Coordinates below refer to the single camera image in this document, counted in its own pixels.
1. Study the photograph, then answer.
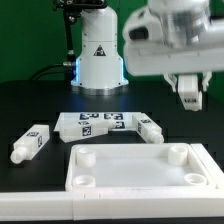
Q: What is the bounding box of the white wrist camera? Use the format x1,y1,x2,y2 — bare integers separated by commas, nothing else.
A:
123,7,165,44

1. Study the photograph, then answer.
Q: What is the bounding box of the black cable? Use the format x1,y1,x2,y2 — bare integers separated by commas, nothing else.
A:
29,61,77,82

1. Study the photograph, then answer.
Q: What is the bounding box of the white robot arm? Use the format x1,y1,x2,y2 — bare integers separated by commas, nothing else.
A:
72,0,224,93

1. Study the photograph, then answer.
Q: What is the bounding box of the white L-shaped fence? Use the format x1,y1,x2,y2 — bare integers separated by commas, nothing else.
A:
0,144,224,221

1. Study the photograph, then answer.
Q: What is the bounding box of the white marker sheet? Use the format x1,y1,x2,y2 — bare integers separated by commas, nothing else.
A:
54,112,141,131

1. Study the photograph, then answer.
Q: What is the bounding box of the white desk top tray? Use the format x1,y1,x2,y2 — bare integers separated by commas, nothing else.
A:
65,143,216,191

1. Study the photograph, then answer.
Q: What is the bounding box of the black camera stand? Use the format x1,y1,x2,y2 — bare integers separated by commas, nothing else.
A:
52,0,107,62

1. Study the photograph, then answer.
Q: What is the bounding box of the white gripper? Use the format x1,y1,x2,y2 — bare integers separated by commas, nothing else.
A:
124,43,224,92

